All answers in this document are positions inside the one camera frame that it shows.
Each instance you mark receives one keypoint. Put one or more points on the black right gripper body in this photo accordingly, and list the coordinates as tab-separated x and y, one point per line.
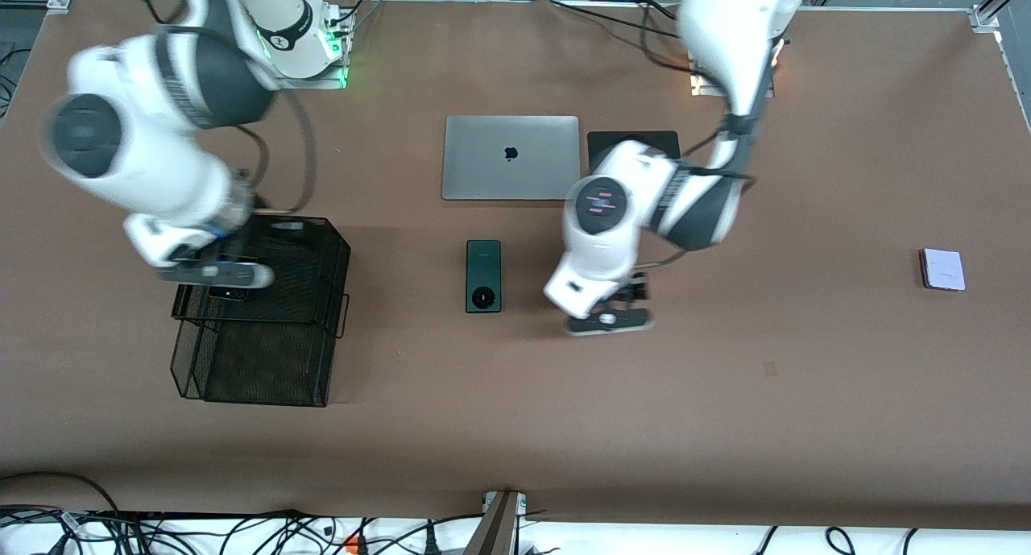
251	238

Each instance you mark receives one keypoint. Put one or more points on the black flip phone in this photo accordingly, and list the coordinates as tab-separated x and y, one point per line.
229	294

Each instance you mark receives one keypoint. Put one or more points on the dark green smartphone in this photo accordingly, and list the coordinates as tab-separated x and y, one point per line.
483	277

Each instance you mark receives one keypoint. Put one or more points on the lilac flip phone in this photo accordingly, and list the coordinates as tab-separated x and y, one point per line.
944	269

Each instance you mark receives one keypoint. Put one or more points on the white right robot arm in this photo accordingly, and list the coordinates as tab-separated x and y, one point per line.
145	152

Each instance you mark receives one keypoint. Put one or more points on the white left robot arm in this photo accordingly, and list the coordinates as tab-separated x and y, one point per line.
612	217

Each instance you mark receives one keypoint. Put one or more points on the black mesh two-tier tray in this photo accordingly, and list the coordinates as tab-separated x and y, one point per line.
266	362

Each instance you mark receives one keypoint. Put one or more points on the black mouse pad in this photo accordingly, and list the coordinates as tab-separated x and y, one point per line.
600	146

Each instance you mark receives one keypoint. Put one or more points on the grey closed laptop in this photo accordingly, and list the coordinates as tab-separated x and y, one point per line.
507	168

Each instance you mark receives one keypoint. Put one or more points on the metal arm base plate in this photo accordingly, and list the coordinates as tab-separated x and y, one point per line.
310	83
699	90

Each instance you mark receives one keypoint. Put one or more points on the aluminium camera post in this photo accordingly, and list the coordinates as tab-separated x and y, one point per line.
495	531

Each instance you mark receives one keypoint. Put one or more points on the aluminium frame profile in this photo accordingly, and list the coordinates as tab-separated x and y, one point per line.
60	1
984	17

